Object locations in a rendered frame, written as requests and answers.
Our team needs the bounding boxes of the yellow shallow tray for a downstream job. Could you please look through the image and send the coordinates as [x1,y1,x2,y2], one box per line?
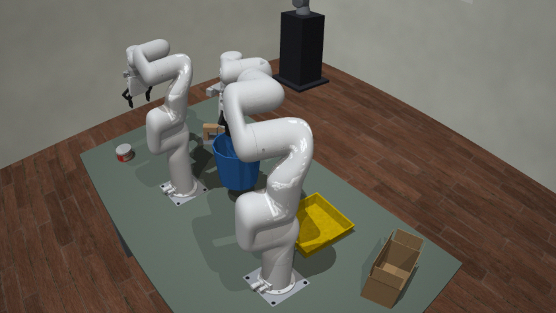
[295,192,355,258]

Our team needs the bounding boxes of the blue bucket with wire handle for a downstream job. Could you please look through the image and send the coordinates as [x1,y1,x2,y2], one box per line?
[212,125,260,191]

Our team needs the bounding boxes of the brown cardboard box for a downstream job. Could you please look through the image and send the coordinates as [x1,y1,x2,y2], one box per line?
[361,228,424,309]

